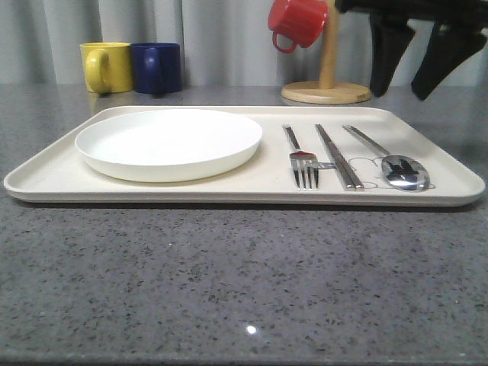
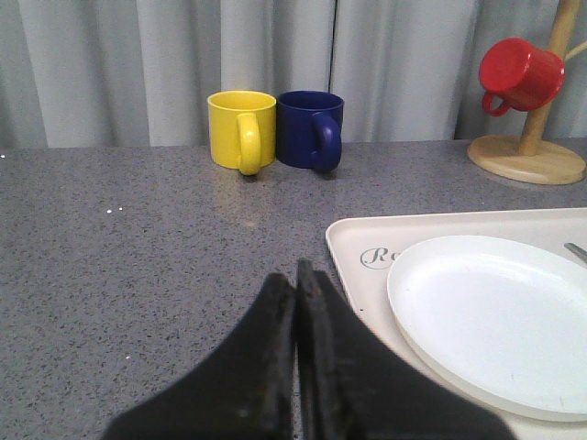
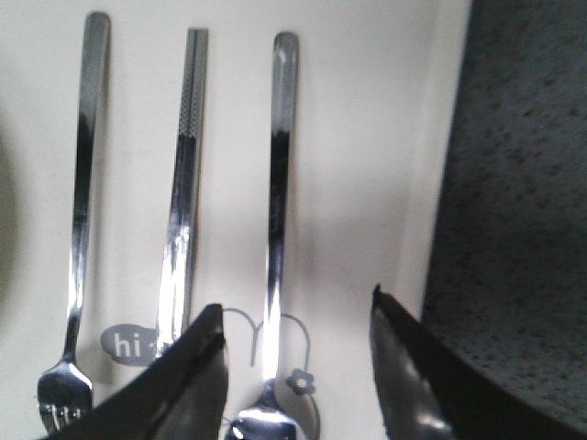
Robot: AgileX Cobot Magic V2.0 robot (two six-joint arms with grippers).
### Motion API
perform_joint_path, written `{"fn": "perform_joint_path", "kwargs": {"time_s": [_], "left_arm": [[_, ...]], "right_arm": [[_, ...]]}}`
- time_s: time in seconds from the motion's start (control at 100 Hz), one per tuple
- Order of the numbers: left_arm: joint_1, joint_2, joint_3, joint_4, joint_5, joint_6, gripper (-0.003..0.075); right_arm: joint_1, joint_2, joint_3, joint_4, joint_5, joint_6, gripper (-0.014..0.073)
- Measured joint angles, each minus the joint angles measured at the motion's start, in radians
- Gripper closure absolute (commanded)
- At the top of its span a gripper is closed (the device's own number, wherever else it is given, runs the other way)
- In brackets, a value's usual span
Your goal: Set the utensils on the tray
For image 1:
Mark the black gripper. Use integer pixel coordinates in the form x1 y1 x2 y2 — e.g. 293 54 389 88
337 0 487 101

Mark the silver metal spoon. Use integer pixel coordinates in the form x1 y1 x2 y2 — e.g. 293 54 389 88
342 125 431 192

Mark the silver metal fork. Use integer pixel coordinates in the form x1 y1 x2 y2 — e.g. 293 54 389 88
283 124 319 189

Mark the white round plate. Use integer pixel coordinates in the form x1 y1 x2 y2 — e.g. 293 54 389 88
75 108 263 182

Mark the wooden mug tree stand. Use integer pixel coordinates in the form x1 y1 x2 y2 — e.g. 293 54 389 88
281 1 371 104

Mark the red mug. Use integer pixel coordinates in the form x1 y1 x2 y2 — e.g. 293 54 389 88
268 0 329 53

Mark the grey curtain backdrop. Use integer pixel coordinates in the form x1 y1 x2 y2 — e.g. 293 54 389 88
0 0 488 87

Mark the dark blue mug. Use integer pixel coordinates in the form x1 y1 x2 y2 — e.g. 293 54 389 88
130 43 183 95

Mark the yellow mug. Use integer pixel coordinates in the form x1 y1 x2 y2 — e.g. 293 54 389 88
80 42 133 94

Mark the cream rabbit serving tray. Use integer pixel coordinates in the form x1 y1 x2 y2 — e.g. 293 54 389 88
4 106 485 207

